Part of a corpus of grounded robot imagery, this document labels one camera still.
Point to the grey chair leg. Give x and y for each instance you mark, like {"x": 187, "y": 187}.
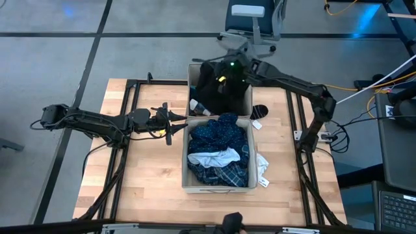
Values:
{"x": 11, "y": 145}

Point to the navy dotted shirt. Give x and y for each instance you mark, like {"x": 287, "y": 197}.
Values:
{"x": 217, "y": 133}

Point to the person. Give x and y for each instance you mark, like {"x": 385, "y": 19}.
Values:
{"x": 232, "y": 222}

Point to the black side desk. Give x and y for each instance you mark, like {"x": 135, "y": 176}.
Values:
{"x": 399, "y": 156}

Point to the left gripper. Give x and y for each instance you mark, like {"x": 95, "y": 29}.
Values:
{"x": 159, "y": 122}

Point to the black crossbeam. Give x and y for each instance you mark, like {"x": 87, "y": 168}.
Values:
{"x": 48, "y": 226}

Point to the black aluminium table frame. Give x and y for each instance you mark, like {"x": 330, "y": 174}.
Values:
{"x": 175, "y": 82}

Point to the black laptop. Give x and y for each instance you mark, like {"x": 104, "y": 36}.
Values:
{"x": 398, "y": 211}

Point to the plain beige fabric bin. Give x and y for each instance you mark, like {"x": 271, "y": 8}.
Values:
{"x": 191, "y": 74}

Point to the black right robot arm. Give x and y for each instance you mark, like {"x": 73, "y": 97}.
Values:
{"x": 292, "y": 81}

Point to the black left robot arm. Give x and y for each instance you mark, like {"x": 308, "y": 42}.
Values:
{"x": 87, "y": 123}

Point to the grey office chair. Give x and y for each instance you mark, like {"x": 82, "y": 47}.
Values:
{"x": 250, "y": 19}

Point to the black bulky device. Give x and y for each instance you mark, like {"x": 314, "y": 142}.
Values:
{"x": 404, "y": 110}

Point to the blue plaid shirt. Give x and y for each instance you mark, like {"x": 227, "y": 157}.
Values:
{"x": 224, "y": 177}

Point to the black desk frame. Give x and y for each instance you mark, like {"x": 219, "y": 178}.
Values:
{"x": 398, "y": 29}

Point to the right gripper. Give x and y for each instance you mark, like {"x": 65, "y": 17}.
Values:
{"x": 234, "y": 73}

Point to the black garment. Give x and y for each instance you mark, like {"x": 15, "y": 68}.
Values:
{"x": 211, "y": 97}

